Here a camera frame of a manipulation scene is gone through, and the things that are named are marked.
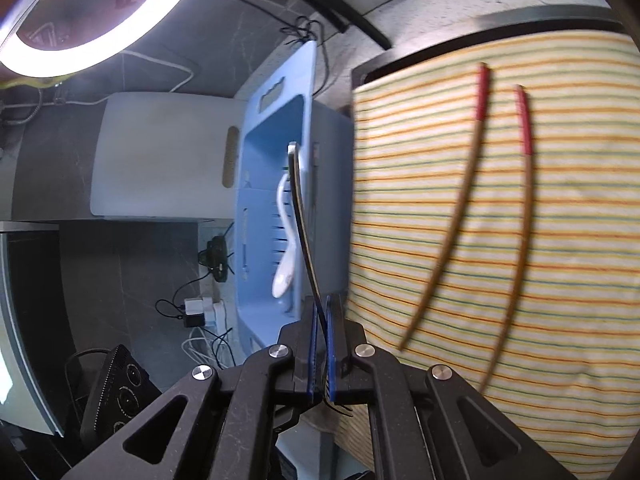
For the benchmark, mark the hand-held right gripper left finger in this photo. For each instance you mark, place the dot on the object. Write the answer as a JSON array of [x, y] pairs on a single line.
[[312, 355]]

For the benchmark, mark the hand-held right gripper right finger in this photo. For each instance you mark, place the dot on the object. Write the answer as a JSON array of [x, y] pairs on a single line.
[[334, 355]]

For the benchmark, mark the white ceramic spoon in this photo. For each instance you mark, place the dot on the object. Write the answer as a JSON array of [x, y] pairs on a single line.
[[282, 270]]

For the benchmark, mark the red-tipped wooden chopstick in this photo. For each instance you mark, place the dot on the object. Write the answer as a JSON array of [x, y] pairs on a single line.
[[525, 210], [465, 190]]

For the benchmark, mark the blue drain basket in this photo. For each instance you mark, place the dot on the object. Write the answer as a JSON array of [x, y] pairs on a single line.
[[260, 150]]

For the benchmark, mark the white power adapters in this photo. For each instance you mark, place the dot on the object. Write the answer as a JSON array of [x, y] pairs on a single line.
[[205, 312]]

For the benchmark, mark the dark green clip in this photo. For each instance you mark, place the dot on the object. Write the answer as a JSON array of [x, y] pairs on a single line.
[[217, 255]]

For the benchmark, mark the black device with round dials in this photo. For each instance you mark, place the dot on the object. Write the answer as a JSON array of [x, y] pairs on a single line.
[[120, 395]]

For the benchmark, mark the white cutting board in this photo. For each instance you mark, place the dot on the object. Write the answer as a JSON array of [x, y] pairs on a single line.
[[160, 155]]

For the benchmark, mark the striped yellow cloth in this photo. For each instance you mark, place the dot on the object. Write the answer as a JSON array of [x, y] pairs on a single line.
[[575, 260]]

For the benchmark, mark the black tripod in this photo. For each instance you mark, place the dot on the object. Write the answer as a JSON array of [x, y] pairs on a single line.
[[340, 5]]

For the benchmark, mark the steel sink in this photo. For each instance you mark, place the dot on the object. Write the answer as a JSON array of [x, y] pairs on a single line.
[[550, 16]]

